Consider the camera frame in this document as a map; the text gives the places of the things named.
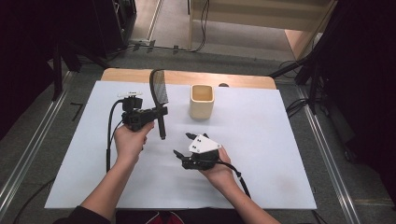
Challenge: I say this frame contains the metal floor rail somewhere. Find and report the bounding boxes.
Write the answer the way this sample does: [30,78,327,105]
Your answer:
[0,71,75,218]
[295,85,362,224]

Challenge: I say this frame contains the person's dark red clothing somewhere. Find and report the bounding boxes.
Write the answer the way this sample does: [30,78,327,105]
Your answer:
[52,204,239,224]

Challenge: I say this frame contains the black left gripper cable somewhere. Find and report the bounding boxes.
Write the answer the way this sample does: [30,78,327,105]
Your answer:
[12,99,126,224]

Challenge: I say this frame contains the white board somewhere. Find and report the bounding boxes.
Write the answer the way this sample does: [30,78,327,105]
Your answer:
[44,80,318,210]

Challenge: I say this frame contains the light wooden frame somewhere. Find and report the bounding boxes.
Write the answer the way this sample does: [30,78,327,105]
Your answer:
[187,0,339,61]

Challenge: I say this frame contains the person's right hand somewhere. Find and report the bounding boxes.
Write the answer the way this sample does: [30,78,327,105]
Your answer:
[199,146,237,191]

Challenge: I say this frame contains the beige square cup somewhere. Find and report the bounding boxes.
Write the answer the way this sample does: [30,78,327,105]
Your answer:
[189,84,216,120]

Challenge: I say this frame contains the black metal stand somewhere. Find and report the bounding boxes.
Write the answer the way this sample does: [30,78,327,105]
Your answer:
[269,55,325,116]
[50,40,110,102]

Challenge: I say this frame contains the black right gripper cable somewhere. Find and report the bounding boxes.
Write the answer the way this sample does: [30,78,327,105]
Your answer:
[217,160,328,224]

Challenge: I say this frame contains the dark equipment cabinet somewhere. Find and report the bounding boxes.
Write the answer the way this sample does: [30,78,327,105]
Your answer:
[90,0,138,60]

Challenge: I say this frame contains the black floor cables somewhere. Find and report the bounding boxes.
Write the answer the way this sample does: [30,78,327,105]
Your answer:
[285,97,312,119]

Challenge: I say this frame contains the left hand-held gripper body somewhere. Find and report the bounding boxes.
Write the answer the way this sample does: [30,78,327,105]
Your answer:
[117,91,157,132]

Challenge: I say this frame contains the hanging black cable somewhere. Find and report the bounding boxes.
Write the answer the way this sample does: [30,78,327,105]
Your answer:
[186,0,210,53]

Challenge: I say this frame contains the person's left hand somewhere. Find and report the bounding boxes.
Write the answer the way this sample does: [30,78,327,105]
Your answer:
[113,120,156,164]

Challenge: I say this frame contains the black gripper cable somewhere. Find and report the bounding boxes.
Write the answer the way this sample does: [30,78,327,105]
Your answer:
[217,160,328,224]
[12,99,126,224]

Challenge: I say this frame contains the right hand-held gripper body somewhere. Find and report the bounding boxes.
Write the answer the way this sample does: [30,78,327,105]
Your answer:
[181,133,222,171]

